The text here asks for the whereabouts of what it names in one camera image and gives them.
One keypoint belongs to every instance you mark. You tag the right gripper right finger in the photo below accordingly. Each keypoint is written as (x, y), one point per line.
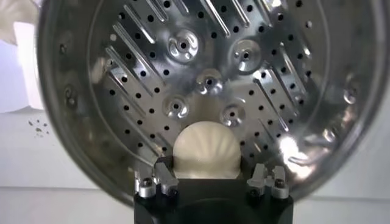
(259, 179)

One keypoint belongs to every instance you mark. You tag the stainless steel steamer basket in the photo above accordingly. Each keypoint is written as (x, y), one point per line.
(213, 61)

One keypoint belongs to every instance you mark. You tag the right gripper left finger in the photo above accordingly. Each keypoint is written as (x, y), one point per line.
(166, 179)

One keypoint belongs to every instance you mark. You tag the white steamed baozi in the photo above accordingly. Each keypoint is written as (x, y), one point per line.
(207, 149)

